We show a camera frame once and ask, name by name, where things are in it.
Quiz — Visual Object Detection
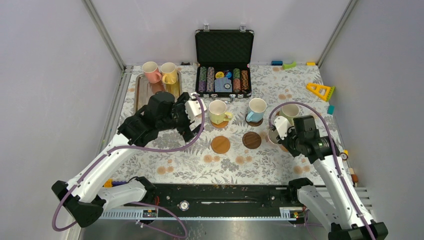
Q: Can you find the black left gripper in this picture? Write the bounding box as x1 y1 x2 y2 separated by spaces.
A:
158 93 205 141

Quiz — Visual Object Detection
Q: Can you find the light green mug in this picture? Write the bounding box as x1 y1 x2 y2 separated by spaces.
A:
279 104 300 126

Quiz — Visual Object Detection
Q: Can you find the pink mug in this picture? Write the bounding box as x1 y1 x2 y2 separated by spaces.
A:
142 61 162 84

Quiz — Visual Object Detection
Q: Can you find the dark brown wooden coaster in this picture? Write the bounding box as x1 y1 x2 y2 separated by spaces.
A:
242 131 262 150

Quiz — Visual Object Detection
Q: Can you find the dark walnut wooden coaster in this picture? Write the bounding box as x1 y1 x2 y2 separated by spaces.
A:
245 118 264 127

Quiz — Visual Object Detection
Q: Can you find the pale yellow mug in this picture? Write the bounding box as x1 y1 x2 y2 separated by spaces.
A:
208 100 233 125

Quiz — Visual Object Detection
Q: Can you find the light blue mug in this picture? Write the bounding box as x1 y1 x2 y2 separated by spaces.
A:
245 98 267 123

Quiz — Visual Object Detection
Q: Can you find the woven cork coaster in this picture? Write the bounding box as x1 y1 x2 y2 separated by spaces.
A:
280 145 288 152

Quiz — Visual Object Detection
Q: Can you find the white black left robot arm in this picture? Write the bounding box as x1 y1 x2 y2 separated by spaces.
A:
51 91 207 228

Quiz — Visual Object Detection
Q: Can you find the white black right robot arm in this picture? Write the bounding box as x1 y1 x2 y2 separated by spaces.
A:
273 115 389 240

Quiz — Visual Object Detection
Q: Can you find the orange wooden coaster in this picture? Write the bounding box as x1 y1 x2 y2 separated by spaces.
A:
210 121 229 129

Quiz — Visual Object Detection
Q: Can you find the light brown wooden coaster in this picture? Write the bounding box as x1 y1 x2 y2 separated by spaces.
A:
210 136 231 154

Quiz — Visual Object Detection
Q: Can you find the silver metal tray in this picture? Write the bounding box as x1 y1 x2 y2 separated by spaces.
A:
134 71 183 112

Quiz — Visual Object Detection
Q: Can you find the teal toy block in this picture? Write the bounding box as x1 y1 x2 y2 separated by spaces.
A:
327 105 335 115

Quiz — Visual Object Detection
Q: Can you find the tape roll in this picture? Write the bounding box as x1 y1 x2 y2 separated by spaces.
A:
340 150 349 161

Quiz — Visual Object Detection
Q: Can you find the yellow triangle toy block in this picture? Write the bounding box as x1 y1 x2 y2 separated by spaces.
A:
305 82 336 102

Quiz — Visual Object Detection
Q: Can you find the brown wooden block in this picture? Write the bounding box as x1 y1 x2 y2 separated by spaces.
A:
349 167 359 184

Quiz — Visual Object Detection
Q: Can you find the floral table mat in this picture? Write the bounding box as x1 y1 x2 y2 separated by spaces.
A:
111 65 343 185

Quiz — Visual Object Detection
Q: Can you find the black poker chip case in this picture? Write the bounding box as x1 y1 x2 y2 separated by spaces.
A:
194 24 255 100

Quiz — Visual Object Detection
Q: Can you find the green toy block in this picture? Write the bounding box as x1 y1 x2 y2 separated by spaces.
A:
282 61 297 70

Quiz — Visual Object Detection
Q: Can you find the dark blue toy block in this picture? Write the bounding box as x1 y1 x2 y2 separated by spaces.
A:
112 181 127 187

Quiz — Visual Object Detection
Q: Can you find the orange toy block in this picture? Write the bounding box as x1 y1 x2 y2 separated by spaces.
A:
103 178 113 188

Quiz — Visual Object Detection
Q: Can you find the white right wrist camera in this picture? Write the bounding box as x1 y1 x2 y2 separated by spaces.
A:
273 116 292 139

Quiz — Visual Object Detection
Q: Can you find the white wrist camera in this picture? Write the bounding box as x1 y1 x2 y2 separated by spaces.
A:
184 92 208 122
273 116 292 139

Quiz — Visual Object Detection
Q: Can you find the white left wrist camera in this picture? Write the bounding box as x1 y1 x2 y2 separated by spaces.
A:
184 92 208 122

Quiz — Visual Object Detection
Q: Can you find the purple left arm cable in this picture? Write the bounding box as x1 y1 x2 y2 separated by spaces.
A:
51 94 207 240

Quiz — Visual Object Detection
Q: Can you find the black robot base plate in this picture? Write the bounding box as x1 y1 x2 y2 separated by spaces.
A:
140 183 306 219

